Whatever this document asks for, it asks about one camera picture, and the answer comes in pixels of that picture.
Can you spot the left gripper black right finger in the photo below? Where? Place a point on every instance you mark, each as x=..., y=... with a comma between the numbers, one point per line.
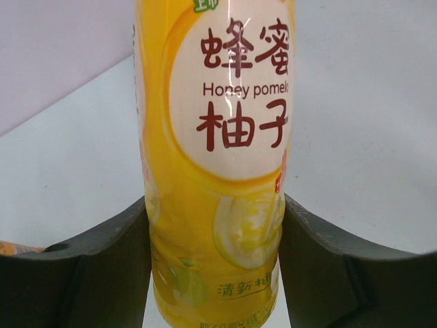
x=333, y=278

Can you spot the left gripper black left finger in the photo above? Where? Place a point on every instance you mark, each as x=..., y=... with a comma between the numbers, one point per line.
x=99, y=278

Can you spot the orange drink bottle white cap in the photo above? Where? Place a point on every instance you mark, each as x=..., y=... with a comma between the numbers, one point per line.
x=12, y=249

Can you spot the yellow honey pomelo bottle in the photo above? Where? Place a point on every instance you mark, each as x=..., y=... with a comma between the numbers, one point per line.
x=214, y=87

